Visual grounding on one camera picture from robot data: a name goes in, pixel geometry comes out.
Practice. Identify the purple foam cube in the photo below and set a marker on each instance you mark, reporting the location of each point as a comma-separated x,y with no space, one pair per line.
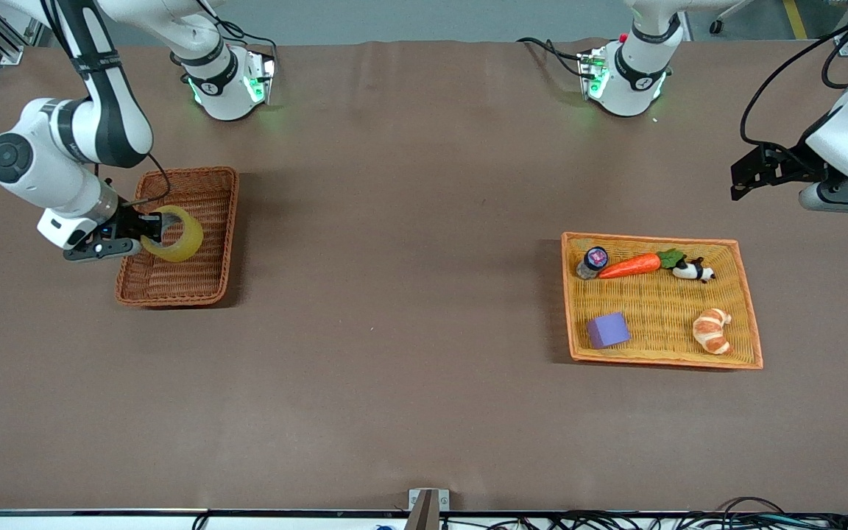
608,330

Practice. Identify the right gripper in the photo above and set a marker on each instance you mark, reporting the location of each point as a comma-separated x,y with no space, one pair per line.
128,221

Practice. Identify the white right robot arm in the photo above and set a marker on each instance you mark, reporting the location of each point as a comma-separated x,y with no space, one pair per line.
48,162

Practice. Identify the yellow tape roll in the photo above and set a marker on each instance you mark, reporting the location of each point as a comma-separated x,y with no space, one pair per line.
185,246

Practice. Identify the orange flat wicker tray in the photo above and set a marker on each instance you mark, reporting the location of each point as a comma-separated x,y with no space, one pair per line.
659,309

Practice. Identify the brown deep wicker basket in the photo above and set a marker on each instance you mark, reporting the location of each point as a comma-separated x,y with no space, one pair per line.
181,280

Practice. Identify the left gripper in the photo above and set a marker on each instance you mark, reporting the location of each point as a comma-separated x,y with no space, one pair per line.
790,166

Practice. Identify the toy croissant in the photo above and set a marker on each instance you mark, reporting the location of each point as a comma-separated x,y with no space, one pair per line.
712,331

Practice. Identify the orange toy carrot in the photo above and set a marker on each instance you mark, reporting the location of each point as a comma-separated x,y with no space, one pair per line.
634,265

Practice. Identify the small bottle purple cap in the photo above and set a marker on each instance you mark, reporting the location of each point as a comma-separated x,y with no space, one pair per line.
593,261

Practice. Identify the metal table edge bracket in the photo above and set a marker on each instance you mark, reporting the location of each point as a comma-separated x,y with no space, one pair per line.
428,508

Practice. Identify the black white panda toy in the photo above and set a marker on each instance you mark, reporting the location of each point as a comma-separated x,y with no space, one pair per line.
693,271

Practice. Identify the brown table cover sheet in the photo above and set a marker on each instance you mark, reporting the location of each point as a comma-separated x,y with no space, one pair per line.
424,405

